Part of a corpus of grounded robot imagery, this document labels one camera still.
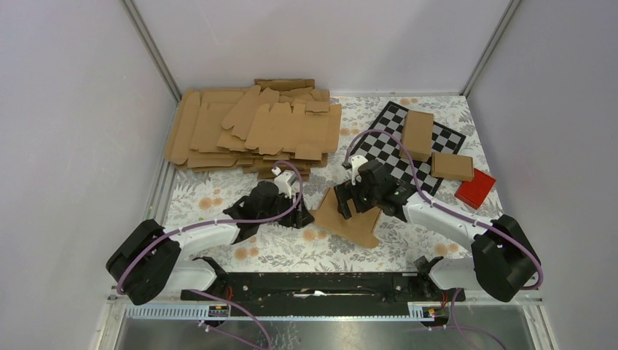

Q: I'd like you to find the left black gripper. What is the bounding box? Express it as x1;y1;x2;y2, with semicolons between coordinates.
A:
258;189;313;228

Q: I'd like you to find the brown cardboard box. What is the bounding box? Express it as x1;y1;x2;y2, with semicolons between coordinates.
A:
311;188;381;249

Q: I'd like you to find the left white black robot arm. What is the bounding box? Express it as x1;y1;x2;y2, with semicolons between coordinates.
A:
106;181;314;306

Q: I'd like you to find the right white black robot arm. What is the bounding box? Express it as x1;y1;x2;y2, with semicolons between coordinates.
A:
334;156;541;302

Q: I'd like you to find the folded cardboard box upright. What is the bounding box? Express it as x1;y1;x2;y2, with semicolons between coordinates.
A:
400;110;434;162

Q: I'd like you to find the folded cardboard box flat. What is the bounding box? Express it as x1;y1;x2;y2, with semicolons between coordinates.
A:
431;152;474;182

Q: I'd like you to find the red box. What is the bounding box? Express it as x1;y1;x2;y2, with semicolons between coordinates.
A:
455;168;496;209

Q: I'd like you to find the black white checkerboard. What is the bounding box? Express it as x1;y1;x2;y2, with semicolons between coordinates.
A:
351;101;466;183

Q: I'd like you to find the stack of flat cardboard blanks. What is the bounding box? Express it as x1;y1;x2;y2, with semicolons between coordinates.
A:
164;79;343;179

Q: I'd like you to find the floral table mat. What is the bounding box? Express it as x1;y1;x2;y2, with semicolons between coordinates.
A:
151;96;489;272

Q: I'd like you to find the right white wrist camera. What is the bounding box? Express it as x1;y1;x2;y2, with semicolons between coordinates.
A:
343;155;367;186

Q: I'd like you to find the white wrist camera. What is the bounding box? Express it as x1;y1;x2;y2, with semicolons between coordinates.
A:
343;155;367;186
271;166;297;198

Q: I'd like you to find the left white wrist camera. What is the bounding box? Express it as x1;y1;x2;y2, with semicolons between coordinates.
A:
271;166;297;198

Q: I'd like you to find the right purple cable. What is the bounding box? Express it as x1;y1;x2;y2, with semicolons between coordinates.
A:
343;129;545;350

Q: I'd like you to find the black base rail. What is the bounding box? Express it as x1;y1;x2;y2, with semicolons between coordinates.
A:
206;271;466;314

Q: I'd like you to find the grey cable duct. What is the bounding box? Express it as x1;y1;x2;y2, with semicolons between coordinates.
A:
125;303;434;322

